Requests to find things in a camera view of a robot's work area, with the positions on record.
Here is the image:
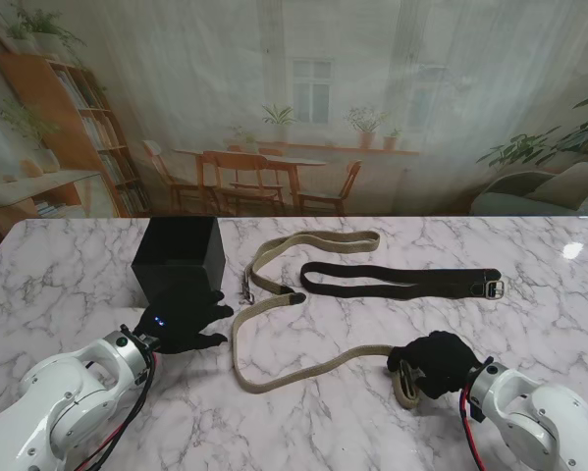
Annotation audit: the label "black belt with silver buckle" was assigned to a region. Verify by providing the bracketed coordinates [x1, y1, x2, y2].
[298, 261, 507, 300]

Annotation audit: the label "arm red black cables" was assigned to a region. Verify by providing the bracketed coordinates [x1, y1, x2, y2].
[458, 387, 486, 471]
[70, 350, 160, 471]

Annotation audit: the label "printed room scene backdrop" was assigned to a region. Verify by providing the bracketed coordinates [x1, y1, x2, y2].
[0, 0, 588, 220]

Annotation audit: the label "beige woven belt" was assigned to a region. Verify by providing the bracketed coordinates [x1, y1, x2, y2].
[239, 229, 382, 306]
[231, 290, 422, 412]

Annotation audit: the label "left arm red black cables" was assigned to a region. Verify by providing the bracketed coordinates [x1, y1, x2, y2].
[70, 350, 160, 471]

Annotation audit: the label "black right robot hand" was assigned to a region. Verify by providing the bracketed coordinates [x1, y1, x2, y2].
[386, 331, 484, 401]

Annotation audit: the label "right arm red black cables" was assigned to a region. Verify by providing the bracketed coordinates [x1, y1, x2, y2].
[458, 387, 486, 471]

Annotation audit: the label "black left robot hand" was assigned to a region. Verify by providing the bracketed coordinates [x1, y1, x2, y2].
[134, 288, 235, 355]

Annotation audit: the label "black belt storage box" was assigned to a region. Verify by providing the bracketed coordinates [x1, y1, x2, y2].
[130, 217, 227, 310]

